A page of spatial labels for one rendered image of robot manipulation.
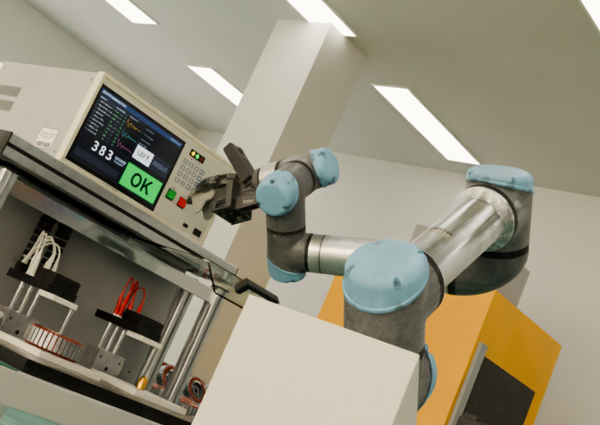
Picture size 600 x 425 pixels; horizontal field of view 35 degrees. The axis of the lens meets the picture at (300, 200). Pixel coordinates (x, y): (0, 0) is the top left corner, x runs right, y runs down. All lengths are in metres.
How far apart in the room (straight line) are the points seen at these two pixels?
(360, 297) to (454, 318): 4.17
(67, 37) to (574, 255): 5.03
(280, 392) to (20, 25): 8.06
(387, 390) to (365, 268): 0.22
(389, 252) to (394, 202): 7.07
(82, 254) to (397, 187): 6.47
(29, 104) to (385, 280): 1.06
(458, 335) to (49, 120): 3.74
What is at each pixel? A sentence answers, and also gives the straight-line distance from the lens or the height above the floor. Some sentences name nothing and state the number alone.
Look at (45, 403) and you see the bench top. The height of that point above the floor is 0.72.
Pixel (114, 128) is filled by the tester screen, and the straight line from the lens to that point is 1.98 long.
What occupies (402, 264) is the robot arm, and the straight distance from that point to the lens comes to 1.31.
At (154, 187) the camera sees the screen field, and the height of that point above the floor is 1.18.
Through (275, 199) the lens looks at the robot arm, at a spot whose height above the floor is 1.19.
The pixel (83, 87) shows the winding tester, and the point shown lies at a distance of 1.98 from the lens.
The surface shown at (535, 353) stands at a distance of 5.99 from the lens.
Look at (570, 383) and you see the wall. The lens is 7.14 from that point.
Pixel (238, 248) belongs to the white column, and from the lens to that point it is 5.98.
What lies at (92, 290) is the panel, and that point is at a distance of 2.17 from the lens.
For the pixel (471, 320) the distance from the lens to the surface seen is 5.41.
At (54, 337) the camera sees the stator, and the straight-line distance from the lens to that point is 1.78.
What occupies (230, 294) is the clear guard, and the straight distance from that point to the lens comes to 1.89.
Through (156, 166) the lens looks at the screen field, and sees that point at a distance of 2.06.
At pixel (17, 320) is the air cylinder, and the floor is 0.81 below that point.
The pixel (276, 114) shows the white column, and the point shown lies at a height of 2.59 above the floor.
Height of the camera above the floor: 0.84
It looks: 12 degrees up
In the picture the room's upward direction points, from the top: 24 degrees clockwise
